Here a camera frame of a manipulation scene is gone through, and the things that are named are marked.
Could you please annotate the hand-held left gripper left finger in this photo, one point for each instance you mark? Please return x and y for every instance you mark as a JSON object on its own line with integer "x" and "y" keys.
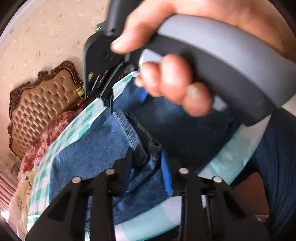
{"x": 101, "y": 199}

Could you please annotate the person's blue trousers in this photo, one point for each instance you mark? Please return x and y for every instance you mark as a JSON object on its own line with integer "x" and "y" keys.
{"x": 277, "y": 173}

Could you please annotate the pink curtain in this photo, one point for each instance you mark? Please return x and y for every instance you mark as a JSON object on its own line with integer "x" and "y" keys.
{"x": 7, "y": 192}

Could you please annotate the person's right hand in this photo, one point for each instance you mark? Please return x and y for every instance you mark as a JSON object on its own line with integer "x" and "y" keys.
{"x": 175, "y": 81}

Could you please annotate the tufted carved wooden headboard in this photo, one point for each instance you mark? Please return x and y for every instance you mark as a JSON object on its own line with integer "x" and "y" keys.
{"x": 44, "y": 104}

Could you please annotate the pink floral quilt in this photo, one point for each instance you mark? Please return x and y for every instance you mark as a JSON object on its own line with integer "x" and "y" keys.
{"x": 44, "y": 136}

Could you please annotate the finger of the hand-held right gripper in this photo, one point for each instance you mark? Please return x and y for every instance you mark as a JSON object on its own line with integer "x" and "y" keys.
{"x": 108, "y": 102}
{"x": 143, "y": 97}

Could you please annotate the blue denim pants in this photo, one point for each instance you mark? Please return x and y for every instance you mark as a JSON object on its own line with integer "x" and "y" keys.
{"x": 111, "y": 148}

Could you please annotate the yellow-lid jar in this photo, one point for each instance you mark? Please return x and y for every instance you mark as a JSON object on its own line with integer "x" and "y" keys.
{"x": 80, "y": 92}

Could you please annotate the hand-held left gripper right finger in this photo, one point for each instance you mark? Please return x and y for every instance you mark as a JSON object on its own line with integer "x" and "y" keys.
{"x": 167, "y": 176}

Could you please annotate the green white checked tablecloth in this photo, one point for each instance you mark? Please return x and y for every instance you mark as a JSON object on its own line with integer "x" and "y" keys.
{"x": 53, "y": 153}

